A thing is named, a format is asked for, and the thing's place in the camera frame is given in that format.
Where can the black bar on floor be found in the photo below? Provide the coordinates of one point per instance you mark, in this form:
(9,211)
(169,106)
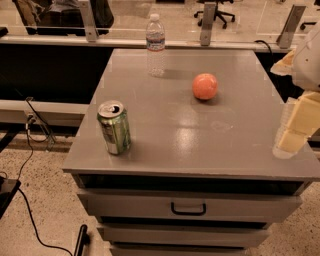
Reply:
(82,241)

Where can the middle grey drawer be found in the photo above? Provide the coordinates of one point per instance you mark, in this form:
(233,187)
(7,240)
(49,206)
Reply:
(182,235)

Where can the metal railing post left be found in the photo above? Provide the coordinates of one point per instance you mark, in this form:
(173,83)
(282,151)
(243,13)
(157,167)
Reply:
(88,20)

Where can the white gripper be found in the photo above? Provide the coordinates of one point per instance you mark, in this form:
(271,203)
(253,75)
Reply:
(309,68)

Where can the metal railing post middle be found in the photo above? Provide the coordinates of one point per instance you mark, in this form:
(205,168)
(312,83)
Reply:
(207,22)

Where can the clear plastic water bottle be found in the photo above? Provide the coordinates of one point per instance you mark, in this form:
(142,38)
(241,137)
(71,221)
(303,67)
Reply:
(155,45)

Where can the orange-red apple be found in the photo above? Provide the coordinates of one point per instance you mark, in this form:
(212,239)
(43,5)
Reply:
(205,86)

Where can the grey drawer cabinet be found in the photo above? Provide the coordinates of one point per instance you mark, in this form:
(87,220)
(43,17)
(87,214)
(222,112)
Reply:
(183,144)

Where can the black drawer handle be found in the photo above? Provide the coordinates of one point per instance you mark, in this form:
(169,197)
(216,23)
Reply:
(199,211)

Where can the metal railing post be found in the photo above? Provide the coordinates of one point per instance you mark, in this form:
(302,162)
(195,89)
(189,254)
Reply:
(285,38)
(207,22)
(88,20)

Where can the top grey drawer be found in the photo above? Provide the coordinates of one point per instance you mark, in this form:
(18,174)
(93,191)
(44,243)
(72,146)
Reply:
(156,205)

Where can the metal railing post right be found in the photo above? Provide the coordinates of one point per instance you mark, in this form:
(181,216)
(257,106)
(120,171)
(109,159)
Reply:
(285,38)

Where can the grey drawer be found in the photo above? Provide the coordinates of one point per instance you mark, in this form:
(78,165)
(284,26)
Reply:
(156,205)
(182,235)

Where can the green soda can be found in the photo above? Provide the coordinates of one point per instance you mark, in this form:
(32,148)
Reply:
(113,120)

